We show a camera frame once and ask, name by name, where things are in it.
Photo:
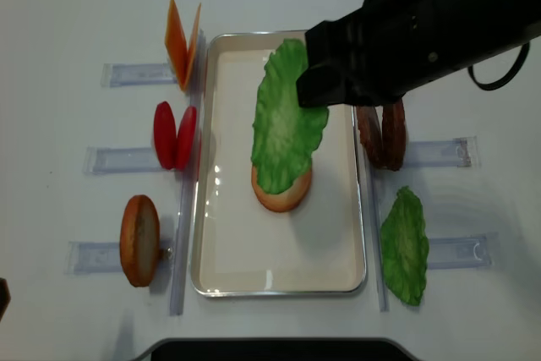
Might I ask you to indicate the left brown meat patty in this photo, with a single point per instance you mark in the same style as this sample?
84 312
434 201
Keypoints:
370 135

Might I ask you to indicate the clear cheese pusher track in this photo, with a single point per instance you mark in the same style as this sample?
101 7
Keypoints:
119 75

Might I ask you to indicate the white metal tray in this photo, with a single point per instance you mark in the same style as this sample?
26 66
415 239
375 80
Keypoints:
239 247

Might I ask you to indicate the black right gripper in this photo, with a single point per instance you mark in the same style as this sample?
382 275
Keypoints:
378 53

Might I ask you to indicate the front orange cheese slice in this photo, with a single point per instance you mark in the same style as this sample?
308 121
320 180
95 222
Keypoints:
191 53

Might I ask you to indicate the rear orange cheese slice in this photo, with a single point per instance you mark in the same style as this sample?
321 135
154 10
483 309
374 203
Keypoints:
175 43

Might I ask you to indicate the dark object at left edge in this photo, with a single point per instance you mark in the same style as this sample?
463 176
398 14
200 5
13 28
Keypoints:
5 297

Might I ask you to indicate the clear lettuce pusher track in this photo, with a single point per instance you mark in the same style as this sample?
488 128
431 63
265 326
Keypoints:
470 252

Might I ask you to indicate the upright green lettuce leaf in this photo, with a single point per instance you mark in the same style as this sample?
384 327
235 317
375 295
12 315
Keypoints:
405 248

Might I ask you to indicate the bread slice on tray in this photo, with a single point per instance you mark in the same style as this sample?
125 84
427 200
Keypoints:
287 200

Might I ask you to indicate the clear bread pusher track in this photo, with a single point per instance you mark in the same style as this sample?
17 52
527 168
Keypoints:
85 258

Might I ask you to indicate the clear left front rail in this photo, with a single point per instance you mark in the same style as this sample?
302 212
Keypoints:
189 182

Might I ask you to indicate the rear red tomato slice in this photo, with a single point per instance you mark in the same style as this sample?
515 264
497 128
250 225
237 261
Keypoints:
164 135

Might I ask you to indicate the brown meat patty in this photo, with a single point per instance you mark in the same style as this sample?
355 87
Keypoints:
394 135
370 135

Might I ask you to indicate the red tomato slice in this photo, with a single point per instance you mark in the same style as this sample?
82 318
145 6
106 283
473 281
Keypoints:
164 135
185 138

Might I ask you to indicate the black base at bottom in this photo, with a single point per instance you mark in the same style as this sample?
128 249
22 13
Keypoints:
279 349

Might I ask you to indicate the clear patty pusher track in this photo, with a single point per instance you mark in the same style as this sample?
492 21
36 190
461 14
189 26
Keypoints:
457 152

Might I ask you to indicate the orange cheese slice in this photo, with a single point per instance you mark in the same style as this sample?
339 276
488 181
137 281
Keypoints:
191 53
175 43

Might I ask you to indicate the green lettuce leaf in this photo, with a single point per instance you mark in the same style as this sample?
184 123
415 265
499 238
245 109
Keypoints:
285 134
405 248

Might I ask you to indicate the right brown meat patty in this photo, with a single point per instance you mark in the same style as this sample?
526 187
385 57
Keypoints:
394 135

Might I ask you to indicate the front red tomato slice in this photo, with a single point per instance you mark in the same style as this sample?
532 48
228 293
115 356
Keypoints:
185 138

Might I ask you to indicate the upright bread slice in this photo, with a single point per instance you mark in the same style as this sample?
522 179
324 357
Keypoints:
139 244

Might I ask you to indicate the clear tomato pusher track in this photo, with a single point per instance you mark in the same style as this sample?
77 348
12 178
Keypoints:
102 160

